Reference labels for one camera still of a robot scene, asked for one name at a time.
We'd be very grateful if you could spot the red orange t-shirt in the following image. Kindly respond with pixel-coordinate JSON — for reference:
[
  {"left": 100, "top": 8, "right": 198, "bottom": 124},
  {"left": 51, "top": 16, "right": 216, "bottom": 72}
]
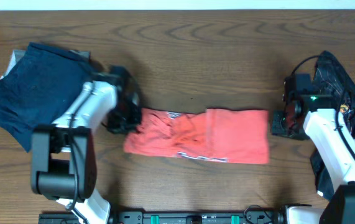
[{"left": 124, "top": 108, "right": 269, "bottom": 164}]

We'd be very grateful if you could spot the folded navy blue garment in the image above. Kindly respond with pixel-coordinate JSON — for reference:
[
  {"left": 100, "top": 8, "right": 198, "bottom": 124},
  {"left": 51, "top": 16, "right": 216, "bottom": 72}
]
[{"left": 0, "top": 42, "right": 96, "bottom": 151}]

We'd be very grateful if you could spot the folded grey garment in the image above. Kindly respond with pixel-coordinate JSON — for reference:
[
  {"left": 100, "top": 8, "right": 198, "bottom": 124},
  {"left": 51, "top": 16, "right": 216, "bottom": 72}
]
[{"left": 0, "top": 49, "right": 91, "bottom": 80}]

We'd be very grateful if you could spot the black patterned shirt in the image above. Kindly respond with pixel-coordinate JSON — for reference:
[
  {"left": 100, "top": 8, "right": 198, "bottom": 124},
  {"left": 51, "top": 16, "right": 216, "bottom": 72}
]
[{"left": 309, "top": 50, "right": 355, "bottom": 200}]

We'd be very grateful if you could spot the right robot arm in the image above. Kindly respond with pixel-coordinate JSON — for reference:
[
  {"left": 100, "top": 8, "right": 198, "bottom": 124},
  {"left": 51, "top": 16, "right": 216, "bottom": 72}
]
[{"left": 271, "top": 74, "right": 355, "bottom": 223}]

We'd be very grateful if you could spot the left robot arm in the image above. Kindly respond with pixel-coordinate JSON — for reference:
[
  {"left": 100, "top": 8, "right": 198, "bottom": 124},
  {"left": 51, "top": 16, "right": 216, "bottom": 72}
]
[{"left": 30, "top": 66, "right": 142, "bottom": 223}]

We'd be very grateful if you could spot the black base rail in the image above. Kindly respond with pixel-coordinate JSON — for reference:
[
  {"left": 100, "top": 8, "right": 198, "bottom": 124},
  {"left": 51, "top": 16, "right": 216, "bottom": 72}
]
[{"left": 38, "top": 208, "right": 290, "bottom": 224}]

